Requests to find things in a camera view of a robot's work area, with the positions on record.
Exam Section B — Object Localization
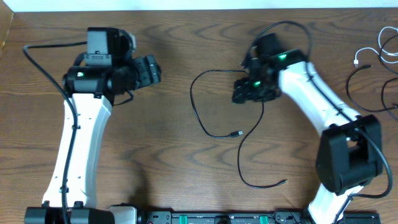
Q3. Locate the black thick cable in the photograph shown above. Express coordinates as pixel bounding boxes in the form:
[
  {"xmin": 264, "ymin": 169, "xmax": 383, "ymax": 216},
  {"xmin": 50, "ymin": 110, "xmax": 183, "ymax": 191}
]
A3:
[{"xmin": 237, "ymin": 101, "xmax": 289, "ymax": 190}]

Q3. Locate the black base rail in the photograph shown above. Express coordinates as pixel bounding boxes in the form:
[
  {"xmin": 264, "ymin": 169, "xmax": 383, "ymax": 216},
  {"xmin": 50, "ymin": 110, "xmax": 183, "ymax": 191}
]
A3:
[{"xmin": 108, "ymin": 203, "xmax": 382, "ymax": 224}]

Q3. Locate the left camera cable black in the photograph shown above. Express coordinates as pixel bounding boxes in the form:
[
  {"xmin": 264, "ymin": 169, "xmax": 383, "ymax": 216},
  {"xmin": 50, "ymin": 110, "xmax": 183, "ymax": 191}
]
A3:
[{"xmin": 22, "ymin": 40, "xmax": 88, "ymax": 224}]

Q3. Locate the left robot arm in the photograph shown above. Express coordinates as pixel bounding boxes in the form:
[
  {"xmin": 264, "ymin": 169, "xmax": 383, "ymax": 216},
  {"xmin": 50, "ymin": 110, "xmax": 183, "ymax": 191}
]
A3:
[{"xmin": 24, "ymin": 27, "xmax": 161, "ymax": 223}]

